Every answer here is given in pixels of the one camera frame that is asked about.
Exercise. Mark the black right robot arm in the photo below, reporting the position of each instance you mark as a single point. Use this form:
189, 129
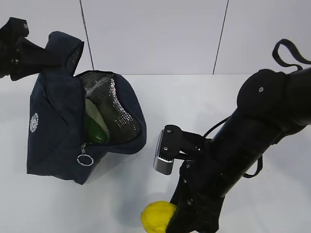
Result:
270, 106

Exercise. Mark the green cucumber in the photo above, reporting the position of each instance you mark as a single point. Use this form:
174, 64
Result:
94, 133

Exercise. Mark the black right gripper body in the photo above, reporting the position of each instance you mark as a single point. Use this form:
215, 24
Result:
195, 210

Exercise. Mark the glass container green lid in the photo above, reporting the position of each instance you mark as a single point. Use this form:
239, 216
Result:
93, 112

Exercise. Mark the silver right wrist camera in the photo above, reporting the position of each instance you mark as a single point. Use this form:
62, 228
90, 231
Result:
174, 143

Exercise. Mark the yellow lemon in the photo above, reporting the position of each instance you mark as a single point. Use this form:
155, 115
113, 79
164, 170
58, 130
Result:
156, 216

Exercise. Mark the dark navy lunch bag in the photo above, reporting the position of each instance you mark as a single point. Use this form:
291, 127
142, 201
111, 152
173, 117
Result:
57, 143

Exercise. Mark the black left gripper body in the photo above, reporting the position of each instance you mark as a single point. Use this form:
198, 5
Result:
11, 35

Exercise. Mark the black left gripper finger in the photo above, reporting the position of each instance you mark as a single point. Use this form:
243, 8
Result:
22, 70
33, 57

